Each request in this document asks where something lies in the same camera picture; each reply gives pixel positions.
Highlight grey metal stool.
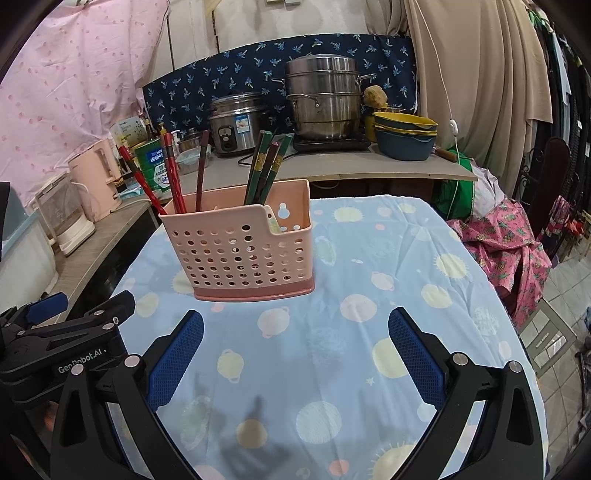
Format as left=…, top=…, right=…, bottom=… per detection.
left=517, top=298, right=579, bottom=380

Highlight yellow bowl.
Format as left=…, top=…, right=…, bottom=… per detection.
left=372, top=112, right=439, bottom=131
left=374, top=124, right=439, bottom=138

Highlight beige curtain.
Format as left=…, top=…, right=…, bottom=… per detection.
left=367, top=0, right=556, bottom=186

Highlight clear container with green lid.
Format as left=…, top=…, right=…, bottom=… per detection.
left=178, top=145, right=213, bottom=175

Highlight silver rice cooker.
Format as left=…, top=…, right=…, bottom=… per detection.
left=208, top=92, right=271, bottom=160

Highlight hanging dark clothes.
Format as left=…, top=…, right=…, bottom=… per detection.
left=526, top=0, right=591, bottom=155

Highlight white blender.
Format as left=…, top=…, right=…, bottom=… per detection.
left=34, top=173, right=96, bottom=257

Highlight dark brown chopstick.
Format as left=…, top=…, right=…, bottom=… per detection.
left=195, top=130, right=212, bottom=213

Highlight small steel pot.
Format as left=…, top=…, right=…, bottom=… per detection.
left=178, top=129, right=204, bottom=153

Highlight black induction cooker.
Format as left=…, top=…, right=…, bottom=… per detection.
left=292, top=133, right=373, bottom=153

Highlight white green carton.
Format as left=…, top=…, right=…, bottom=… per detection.
left=110, top=117, right=149, bottom=149

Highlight blue bowl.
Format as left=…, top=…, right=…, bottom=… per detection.
left=375, top=129, right=437, bottom=162

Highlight blue planet print tablecloth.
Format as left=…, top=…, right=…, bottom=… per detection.
left=99, top=194, right=551, bottom=480

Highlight green cloth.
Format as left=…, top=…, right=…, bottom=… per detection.
left=434, top=157, right=479, bottom=220

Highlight pink perforated utensil basket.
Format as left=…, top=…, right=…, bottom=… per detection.
left=159, top=179, right=317, bottom=304

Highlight green labelled can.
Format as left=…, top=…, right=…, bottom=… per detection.
left=133, top=141, right=174, bottom=195

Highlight navy palm print cloth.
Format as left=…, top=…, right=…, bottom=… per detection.
left=142, top=33, right=419, bottom=140

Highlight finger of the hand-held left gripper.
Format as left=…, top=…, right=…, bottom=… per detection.
left=44, top=292, right=137, bottom=344
left=0, top=292, right=69, bottom=332

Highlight grey plastic storage box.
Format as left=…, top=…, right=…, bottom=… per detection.
left=0, top=185, right=59, bottom=303

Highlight pink electric kettle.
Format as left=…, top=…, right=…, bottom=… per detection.
left=68, top=138, right=122, bottom=219

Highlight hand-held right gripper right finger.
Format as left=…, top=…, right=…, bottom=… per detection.
left=388, top=307, right=548, bottom=480

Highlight white cable with switch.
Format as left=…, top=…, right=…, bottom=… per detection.
left=418, top=0, right=463, bottom=195

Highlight brown loofah sponge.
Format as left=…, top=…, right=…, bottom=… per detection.
left=362, top=85, right=388, bottom=110

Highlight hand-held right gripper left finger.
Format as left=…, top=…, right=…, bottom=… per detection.
left=50, top=310, right=205, bottom=480

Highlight pale lilac cloth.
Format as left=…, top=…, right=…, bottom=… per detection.
left=471, top=166, right=509, bottom=205

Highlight stainless steel steamer pot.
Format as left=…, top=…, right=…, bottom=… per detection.
left=271, top=54, right=378, bottom=142

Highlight pink pineapple print cloth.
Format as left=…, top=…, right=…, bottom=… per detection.
left=448, top=196, right=553, bottom=329

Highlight pink dotted curtain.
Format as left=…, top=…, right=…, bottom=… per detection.
left=0, top=0, right=172, bottom=209

